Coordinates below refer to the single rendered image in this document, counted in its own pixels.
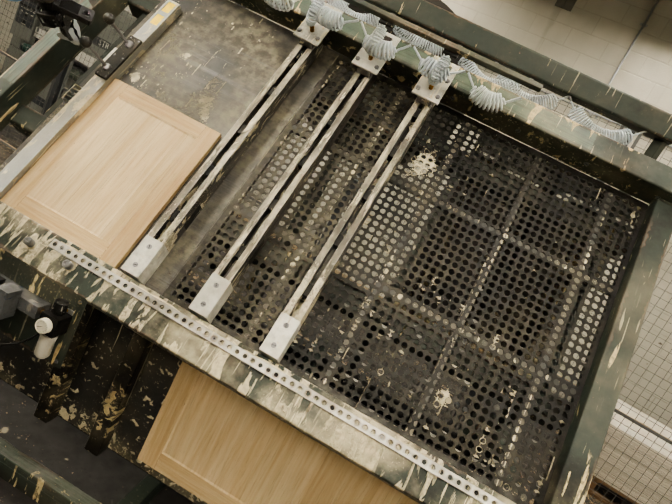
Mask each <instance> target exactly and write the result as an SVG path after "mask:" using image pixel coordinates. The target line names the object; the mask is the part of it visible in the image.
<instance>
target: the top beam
mask: <svg viewBox="0 0 672 504"><path fill-rule="evenodd" d="M231 1H233V2H235V3H237V4H239V5H241V6H244V7H246V8H248V9H250V10H252V11H254V12H256V13H258V14H260V15H262V16H264V17H266V18H268V19H270V20H272V21H274V22H276V23H278V24H280V25H283V26H285V27H287V28H289V29H291V30H293V31H296V29H297V28H298V27H299V26H300V24H301V23H302V22H303V21H304V19H305V18H306V16H307V13H308V10H309V8H311V7H310V6H312V5H311V3H312V2H311V0H299V1H297V2H295V3H294V7H293V9H292V10H290V11H289V12H286V11H285V12H283V11H279V10H275V9H274V8H272V7H270V6H269V5H268V4H267V3H265V2H264V0H231ZM361 21H362V20H360V19H359V22H353V23H346V24H344V25H343V27H342V29H341V30H339V31H337V32H335V31H332V30H330V31H329V32H328V33H327V35H326V36H325V37H324V39H323V45H324V46H326V47H328V48H330V49H332V50H334V51H336V52H338V53H340V54H342V55H344V56H346V57H348V58H350V59H352V60H353V59H354V58H355V56H356V55H357V54H358V52H359V51H360V49H361V48H362V43H363V39H364V37H365V34H364V31H363V28H362V26H361V23H360V22H361ZM362 22H363V24H364V27H365V30H366V33H367V35H371V34H372V33H373V31H374V30H375V29H376V27H375V26H373V25H370V24H368V23H366V22H364V21H362ZM411 46H412V47H409V48H406V49H403V50H400V51H397V53H395V58H394V59H392V58H391V60H390V61H388V60H387V61H386V62H385V64H384V65H383V67H382V68H381V70H380V71H379V73H381V74H383V75H385V76H387V77H389V78H391V79H393V80H395V81H397V82H399V83H402V84H404V85H406V86H408V87H410V88H412V89H414V87H415V85H416V84H417V82H418V81H419V79H420V78H421V76H422V75H421V72H418V68H419V66H418V64H419V62H420V59H419V57H418V55H417V54H416V52H415V50H414V48H413V47H414V46H415V45H413V44H411ZM415 47H416V49H417V51H418V53H419V54H420V56H421V58H422V59H424V60H425V59H426V58H427V57H428V56H430V58H431V57H434V56H435V55H434V54H432V53H429V52H427V51H425V50H423V49H421V48H419V47H417V46H415ZM462 70H465V69H463V68H461V67H460V69H459V70H458V71H462ZM465 71H466V72H465V73H459V74H456V75H455V77H454V79H453V80H452V82H451V84H450V85H449V87H448V89H447V90H446V92H445V94H444V95H443V97H442V99H441V100H440V102H441V103H443V104H445V105H447V106H449V107H451V108H453V109H455V110H457V111H459V112H461V113H463V114H465V115H467V116H469V117H471V118H473V119H475V120H477V121H480V122H482V123H484V124H486V125H488V126H490V127H492V128H494V129H496V130H498V131H500V132H502V133H504V134H506V135H508V136H510V137H512V138H514V139H516V140H519V141H521V142H523V143H525V144H527V145H529V146H531V147H533V148H535V149H537V150H539V151H541V152H543V153H545V154H547V155H549V156H551V157H553V158H555V159H558V160H560V161H562V162H564V163H566V164H568V165H570V166H572V167H574V168H576V169H578V170H580V171H582V172H584V173H586V174H588V175H590V176H592V177H594V178H596V179H599V180H601V181H603V182H605V183H607V184H609V185H611V186H613V187H615V188H617V189H619V190H621V191H623V192H625V193H627V194H629V195H631V196H633V197H635V198H638V199H640V200H642V201H644V202H646V203H648V204H649V203H650V202H651V201H652V200H654V199H663V200H665V201H667V202H669V203H671V204H672V167H670V166H667V165H665V164H663V163H661V162H659V161H657V160H655V159H653V158H651V157H648V156H646V155H644V154H642V153H640V152H638V151H636V150H634V149H632V148H630V147H627V146H625V145H623V144H621V143H619V142H617V141H615V140H613V139H611V138H608V137H606V136H604V135H602V134H600V133H598V132H596V131H594V130H592V129H590V128H587V127H585V126H583V125H581V124H579V123H577V122H575V121H573V120H571V119H568V118H566V117H564V116H562V115H560V114H558V113H556V112H554V111H552V110H549V109H547V108H545V107H543V106H541V105H539V104H537V103H535V102H533V101H531V100H528V99H526V98H524V97H522V96H520V95H518V94H516V93H514V92H512V91H509V90H507V89H505V88H503V87H501V86H499V85H497V84H495V83H493V82H491V81H488V80H486V79H484V78H482V77H480V76H478V75H476V74H474V73H472V72H470V75H471V78H472V81H473V84H474V86H477V88H478V87H480V86H481V85H483V87H484V86H486V88H487V89H488V90H490V91H492V92H494V93H495V92H496V93H501V94H502V98H504V99H505V101H508V100H511V99H514V98H518V97H522V99H520V100H516V101H513V102H510V103H506V105H504V104H503V108H502V111H500V102H499V108H498V113H496V112H495V110H496V104H495V108H494V111H493V112H491V107H492V105H491V107H490V110H489V111H488V112H487V110H486V109H487V107H486V108H485V109H484V110H482V107H483V105H482V107H480V108H478V105H479V104H478V105H475V104H474V103H475V102H473V103H472V102H471V100H472V99H469V95H470V94H471V93H470V91H471V89H472V85H471V82H470V79H469V76H468V74H467V73H468V72H469V71H467V70H465ZM483 87H482V88H483ZM477 88H476V89H477ZM482 88H481V89H482ZM486 88H485V89H486ZM481 89H480V90H481ZM485 89H484V90H485ZM484 90H483V91H484ZM483 91H482V92H483ZM482 92H481V93H482ZM481 93H480V94H481ZM480 94H479V95H480ZM479 95H478V96H479ZM478 96H477V97H478Z"/></svg>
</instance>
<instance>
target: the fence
mask: <svg viewBox="0 0 672 504"><path fill-rule="evenodd" d="M169 2H171V3H173V4H175V5H176V6H175V7H174V8H173V9H172V10H171V11H170V12H169V13H166V12H164V11H162V9H163V8H164V7H165V6H166V5H167V4H168V3H169ZM181 13H182V12H181V8H180V4H178V3H176V2H174V1H172V0H167V1H166V2H165V3H164V4H163V5H162V6H161V7H160V8H159V9H158V10H157V11H156V13H155V14H154V15H153V16H152V17H151V18H150V19H149V20H148V21H147V22H146V23H145V24H144V25H143V26H142V27H141V28H140V29H139V30H138V31H137V32H136V33H135V34H134V35H133V36H134V37H136V38H138V39H140V40H141V41H142V44H141V45H140V46H139V47H138V48H137V49H136V50H135V51H134V52H133V53H132V55H131V56H130V57H129V58H128V59H127V60H126V61H125V62H124V63H123V64H122V65H121V66H120V67H119V68H118V69H117V70H116V71H115V72H114V73H113V74H112V75H111V77H110V78H109V79H108V80H105V79H103V78H101V77H99V76H97V75H96V74H95V75H94V76H93V77H92V78H91V79H90V80H89V81H88V82H87V83H86V85H85V86H84V87H83V88H82V89H81V90H80V91H79V92H78V93H77V94H76V95H75V96H74V97H73V98H72V99H71V100H70V101H69V102H68V103H67V104H66V105H65V106H64V107H63V108H62V109H61V110H60V111H59V112H58V113H57V114H56V115H55V116H54V117H53V118H52V119H51V121H50V122H49V123H48V124H47V125H46V126H45V127H44V128H43V129H42V130H41V131H40V132H39V133H38V134H37V135H36V136H35V137H34V138H33V139H32V140H31V141H30V142H29V143H28V144H27V145H26V146H25V147H24V148H23V149H22V150H21V151H20V152H19V153H18V154H17V155H16V156H15V158H14V159H13V160H12V161H11V162H10V163H9V164H8V165H7V166H6V167H5V168H4V169H3V170H2V171H1V172H0V200H1V199H2V197H3V196H4V195H5V194H6V193H7V192H8V191H9V190H10V189H11V188H12V187H13V186H14V185H15V184H16V183H17V182H18V181H19V180H20V178H21V177H22V176H23V175H24V174H25V173H26V172H27V171H28V170H29V169H30V168H31V167H32V166H33V165H34V164H35V163H36V162H37V161H38V159H39V158H40V157H41V156H42V155H43V154H44V153H45V152H46V151H47V150H48V149H49V148H50V147H51V146H52V145H53V144H54V143H55V142H56V140H57V139H58V138H59V137H60V136H61V135H62V134H63V133H64V132H65V131H66V130H67V129H68V128H69V127H70V126H71V125H72V124H73V123H74V121H75V120H76V119H77V118H78V117H79V116H80V115H81V114H82V113H83V112H84V111H85V110H86V109H87V108H88V107H89V106H90V105H91V104H92V103H93V101H94V100H95V99H96V98H97V97H98V96H99V95H100V94H101V93H102V92H103V91H104V90H105V89H106V88H107V87H108V86H109V85H110V84H111V82H112V81H113V80H114V79H115V78H116V79H118V80H119V79H120V78H121V77H122V76H123V75H124V74H125V72H126V71H127V70H128V69H129V68H130V67H131V66H132V65H133V64H134V63H135V62H136V61H137V60H138V59H139V58H140V57H141V56H142V54H143V53H144V52H145V51H146V50H147V49H148V48H149V47H150V46H151V45H152V44H153V43H154V42H155V41H156V40H157V39H158V38H159V36H160V35H161V34H162V33H163V32H164V31H165V30H166V29H167V28H168V27H169V26H170V25H171V24H172V23H173V22H174V21H175V19H176V18H177V17H178V16H179V15H180V14H181ZM157 14H160V15H161V16H163V17H164V18H163V19H162V20H161V21H160V22H159V23H158V24H157V25H154V24H152V23H150V21H151V20H152V19H153V18H154V17H155V16H156V15H157Z"/></svg>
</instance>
